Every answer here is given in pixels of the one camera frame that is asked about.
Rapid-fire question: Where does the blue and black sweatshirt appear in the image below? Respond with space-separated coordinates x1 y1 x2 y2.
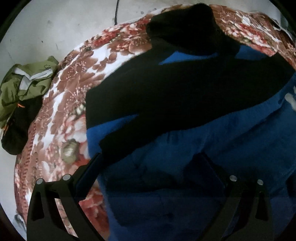
86 4 295 240

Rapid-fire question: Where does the floral brown bed blanket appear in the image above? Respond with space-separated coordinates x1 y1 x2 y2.
14 4 296 240

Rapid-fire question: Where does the olive green jacket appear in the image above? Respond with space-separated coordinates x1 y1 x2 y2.
1 56 59 155

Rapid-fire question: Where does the black power cable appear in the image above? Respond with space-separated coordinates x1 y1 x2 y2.
114 0 120 26

